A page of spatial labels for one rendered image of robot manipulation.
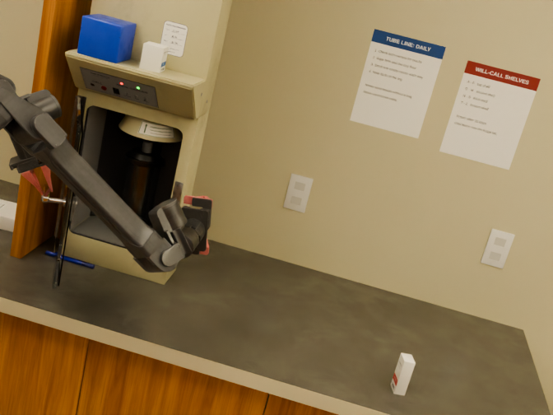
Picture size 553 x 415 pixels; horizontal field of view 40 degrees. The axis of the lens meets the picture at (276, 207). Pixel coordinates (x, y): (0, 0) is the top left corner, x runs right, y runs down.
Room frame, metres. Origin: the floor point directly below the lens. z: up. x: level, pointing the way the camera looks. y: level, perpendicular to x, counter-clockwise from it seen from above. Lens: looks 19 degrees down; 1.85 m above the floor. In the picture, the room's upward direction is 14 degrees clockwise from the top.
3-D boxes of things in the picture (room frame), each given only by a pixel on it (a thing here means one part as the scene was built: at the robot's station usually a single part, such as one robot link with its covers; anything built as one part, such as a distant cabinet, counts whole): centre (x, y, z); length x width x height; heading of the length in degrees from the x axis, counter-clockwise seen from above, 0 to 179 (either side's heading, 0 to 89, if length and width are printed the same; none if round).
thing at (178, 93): (1.81, 0.41, 1.46); 0.32 x 0.12 x 0.10; 85
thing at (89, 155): (1.99, 0.39, 1.19); 0.26 x 0.24 x 0.35; 85
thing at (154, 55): (1.81, 0.37, 1.54); 0.05 x 0.05 x 0.06; 89
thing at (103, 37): (1.82, 0.49, 1.55); 0.10 x 0.10 x 0.09; 85
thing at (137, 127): (1.96, 0.37, 1.34); 0.18 x 0.18 x 0.05
